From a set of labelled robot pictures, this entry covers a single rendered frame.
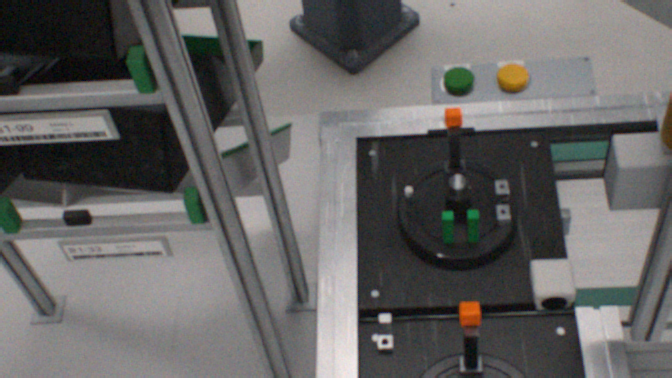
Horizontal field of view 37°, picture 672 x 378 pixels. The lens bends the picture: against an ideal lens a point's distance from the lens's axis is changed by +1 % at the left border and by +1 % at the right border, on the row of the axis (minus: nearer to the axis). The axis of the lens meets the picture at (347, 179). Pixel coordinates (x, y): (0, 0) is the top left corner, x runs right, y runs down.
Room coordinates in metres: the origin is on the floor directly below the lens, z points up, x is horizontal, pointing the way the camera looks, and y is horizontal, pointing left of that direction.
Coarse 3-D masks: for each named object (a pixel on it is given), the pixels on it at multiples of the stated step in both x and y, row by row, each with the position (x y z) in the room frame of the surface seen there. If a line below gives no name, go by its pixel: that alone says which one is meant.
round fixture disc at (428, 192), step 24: (432, 168) 0.70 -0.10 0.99; (480, 168) 0.68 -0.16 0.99; (432, 192) 0.66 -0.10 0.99; (480, 192) 0.65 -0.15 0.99; (432, 216) 0.63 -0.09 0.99; (480, 216) 0.62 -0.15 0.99; (408, 240) 0.61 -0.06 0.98; (432, 240) 0.60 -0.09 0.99; (456, 240) 0.59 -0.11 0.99; (480, 240) 0.59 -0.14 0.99; (504, 240) 0.58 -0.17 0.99; (456, 264) 0.57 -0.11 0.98
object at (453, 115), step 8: (448, 112) 0.71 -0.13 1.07; (456, 112) 0.71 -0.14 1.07; (448, 120) 0.70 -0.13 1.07; (456, 120) 0.70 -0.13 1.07; (448, 128) 0.70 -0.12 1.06; (456, 128) 0.69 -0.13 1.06; (448, 136) 0.70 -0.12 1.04; (456, 136) 0.68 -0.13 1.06; (448, 144) 0.70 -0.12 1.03; (456, 144) 0.69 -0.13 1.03; (448, 152) 0.70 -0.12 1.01; (456, 152) 0.69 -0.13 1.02; (456, 160) 0.69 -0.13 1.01
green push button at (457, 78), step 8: (448, 72) 0.86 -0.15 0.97; (456, 72) 0.86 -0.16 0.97; (464, 72) 0.85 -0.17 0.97; (448, 80) 0.84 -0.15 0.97; (456, 80) 0.84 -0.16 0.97; (464, 80) 0.84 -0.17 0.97; (472, 80) 0.84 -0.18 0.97; (448, 88) 0.83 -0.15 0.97; (456, 88) 0.83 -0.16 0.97; (464, 88) 0.83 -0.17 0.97
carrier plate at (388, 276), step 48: (384, 144) 0.76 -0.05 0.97; (432, 144) 0.75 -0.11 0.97; (480, 144) 0.73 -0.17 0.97; (528, 144) 0.72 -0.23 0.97; (384, 192) 0.69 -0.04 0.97; (528, 192) 0.65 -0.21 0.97; (384, 240) 0.62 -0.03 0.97; (528, 240) 0.59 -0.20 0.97; (384, 288) 0.55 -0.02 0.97; (432, 288) 0.54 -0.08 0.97; (480, 288) 0.54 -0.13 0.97; (528, 288) 0.53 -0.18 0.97
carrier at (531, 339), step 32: (448, 320) 0.50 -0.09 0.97; (480, 320) 0.50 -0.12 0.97; (512, 320) 0.49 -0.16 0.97; (544, 320) 0.48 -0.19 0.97; (576, 320) 0.48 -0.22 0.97; (384, 352) 0.48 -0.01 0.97; (416, 352) 0.47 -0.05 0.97; (448, 352) 0.46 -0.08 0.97; (480, 352) 0.46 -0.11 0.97; (512, 352) 0.45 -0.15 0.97; (544, 352) 0.45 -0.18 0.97; (576, 352) 0.44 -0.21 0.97
